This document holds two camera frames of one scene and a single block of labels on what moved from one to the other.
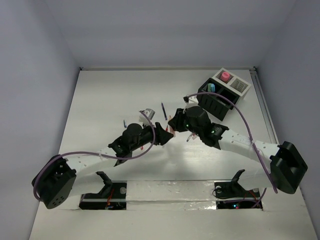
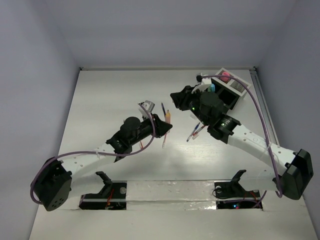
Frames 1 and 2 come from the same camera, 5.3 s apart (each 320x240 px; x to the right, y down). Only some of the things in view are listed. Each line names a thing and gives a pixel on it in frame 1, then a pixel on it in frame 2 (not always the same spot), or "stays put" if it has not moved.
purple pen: [163, 109] stays put
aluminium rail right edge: [264, 106] stays put
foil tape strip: [171, 195] stays put
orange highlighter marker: [171, 130] to [168, 117]
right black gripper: [176, 121] to [181, 99]
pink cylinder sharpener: [225, 76] stays put
